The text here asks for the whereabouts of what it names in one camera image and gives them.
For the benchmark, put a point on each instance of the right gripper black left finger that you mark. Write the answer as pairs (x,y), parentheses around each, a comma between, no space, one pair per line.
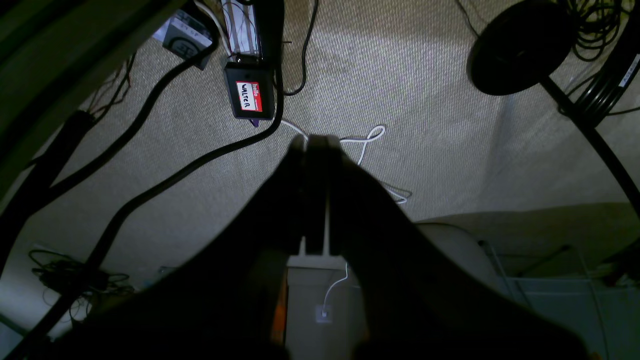
(221,303)

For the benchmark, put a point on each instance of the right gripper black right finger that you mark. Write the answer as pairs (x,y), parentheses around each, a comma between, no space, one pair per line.
(419,304)

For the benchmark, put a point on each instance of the black box with name tag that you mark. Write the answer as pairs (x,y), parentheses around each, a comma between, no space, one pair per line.
(250,88)

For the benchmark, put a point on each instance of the grey labelled device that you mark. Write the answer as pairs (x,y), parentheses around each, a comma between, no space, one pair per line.
(186,34)

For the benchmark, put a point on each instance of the black round stand base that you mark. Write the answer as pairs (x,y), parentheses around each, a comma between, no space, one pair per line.
(521,46)

